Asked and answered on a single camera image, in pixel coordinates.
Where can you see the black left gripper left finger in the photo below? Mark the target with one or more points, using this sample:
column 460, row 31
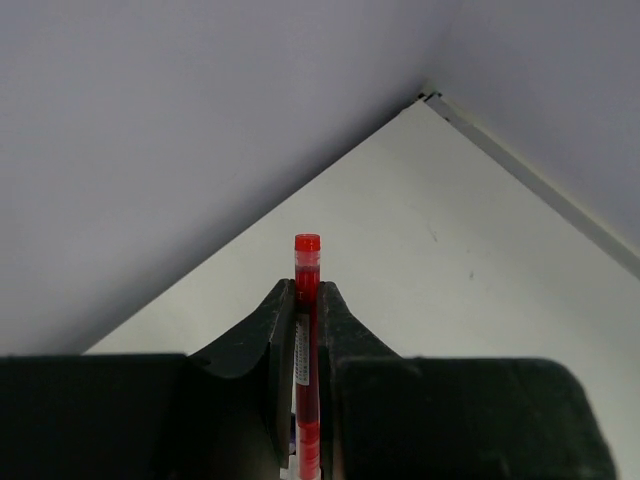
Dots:
column 220, row 413

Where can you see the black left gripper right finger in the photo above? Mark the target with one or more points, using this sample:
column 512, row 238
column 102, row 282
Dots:
column 384, row 416

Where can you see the black gel pen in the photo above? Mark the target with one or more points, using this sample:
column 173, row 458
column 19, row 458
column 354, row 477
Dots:
column 307, row 248

